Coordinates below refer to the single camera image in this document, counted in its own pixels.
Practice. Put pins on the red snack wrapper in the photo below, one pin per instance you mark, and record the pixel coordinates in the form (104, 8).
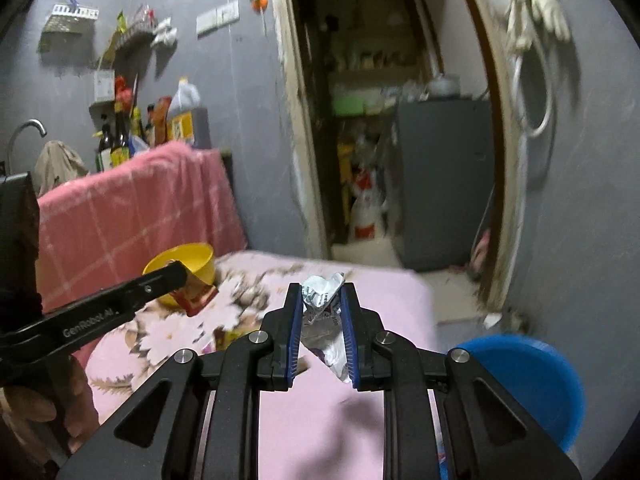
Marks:
(194, 296)

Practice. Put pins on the wall spice shelf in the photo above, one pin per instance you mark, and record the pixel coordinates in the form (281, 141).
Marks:
(129, 33)

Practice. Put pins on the white rubber gloves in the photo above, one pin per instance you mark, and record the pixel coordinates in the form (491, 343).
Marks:
(522, 17)

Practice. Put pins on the yellow bowl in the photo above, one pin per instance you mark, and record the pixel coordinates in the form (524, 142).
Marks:
(199, 259)

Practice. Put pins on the steel pot on refrigerator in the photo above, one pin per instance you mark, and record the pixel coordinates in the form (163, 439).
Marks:
(444, 87)

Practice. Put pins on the pink floral tablecloth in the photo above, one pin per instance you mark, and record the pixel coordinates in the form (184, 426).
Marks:
(320, 429)

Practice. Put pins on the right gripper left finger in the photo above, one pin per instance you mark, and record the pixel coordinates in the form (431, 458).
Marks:
(197, 416)

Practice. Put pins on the dark soy sauce bottle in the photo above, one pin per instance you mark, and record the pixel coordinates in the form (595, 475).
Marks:
(120, 151)

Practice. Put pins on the silver foil wrapper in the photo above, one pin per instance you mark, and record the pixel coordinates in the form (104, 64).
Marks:
(322, 331)

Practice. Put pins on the red checked cloth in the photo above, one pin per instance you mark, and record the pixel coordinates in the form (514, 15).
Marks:
(102, 230)

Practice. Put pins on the grey refrigerator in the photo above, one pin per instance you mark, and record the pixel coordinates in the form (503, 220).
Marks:
(439, 179)

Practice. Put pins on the wall socket panel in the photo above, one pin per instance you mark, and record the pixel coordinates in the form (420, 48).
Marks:
(216, 18)

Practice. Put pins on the wooden door frame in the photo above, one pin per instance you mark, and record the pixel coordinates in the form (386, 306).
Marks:
(313, 35)

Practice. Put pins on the cooking oil jug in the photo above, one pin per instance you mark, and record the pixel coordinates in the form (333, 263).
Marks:
(187, 117)

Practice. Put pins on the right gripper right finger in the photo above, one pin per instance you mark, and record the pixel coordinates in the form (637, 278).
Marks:
(444, 411)

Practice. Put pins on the white red sack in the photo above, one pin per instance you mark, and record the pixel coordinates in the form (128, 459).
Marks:
(366, 217)

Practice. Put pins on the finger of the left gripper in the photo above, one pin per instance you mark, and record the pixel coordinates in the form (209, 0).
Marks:
(126, 299)

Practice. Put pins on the white wall basket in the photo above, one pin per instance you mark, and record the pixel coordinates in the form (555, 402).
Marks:
(66, 19)

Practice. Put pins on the person's left hand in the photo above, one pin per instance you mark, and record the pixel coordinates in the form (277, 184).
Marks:
(39, 434)

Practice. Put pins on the blue plastic basin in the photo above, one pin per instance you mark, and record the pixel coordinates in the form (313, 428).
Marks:
(540, 378)

